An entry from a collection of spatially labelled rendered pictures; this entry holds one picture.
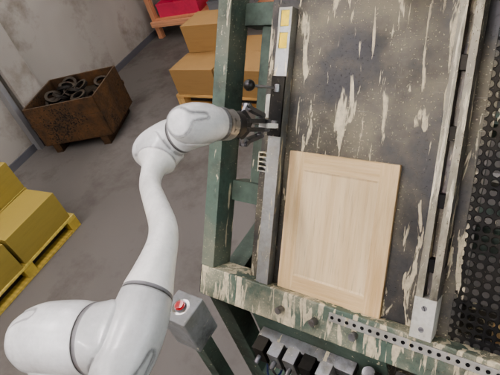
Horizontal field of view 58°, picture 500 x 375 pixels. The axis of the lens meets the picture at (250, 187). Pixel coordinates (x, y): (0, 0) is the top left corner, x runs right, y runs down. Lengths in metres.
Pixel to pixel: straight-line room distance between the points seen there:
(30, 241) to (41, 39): 2.73
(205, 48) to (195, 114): 3.82
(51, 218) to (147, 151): 2.69
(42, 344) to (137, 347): 0.18
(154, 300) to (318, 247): 0.81
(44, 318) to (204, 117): 0.56
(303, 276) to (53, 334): 0.93
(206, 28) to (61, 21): 1.96
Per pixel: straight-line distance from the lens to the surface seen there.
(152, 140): 1.19
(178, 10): 6.83
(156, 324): 0.84
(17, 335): 0.97
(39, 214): 3.76
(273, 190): 1.56
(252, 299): 1.70
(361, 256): 1.49
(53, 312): 0.93
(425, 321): 1.43
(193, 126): 1.08
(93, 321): 0.86
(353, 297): 1.54
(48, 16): 5.90
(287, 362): 1.64
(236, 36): 1.71
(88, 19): 6.33
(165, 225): 0.95
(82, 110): 4.76
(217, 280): 1.77
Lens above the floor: 2.18
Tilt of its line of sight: 38 degrees down
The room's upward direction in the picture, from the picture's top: 20 degrees counter-clockwise
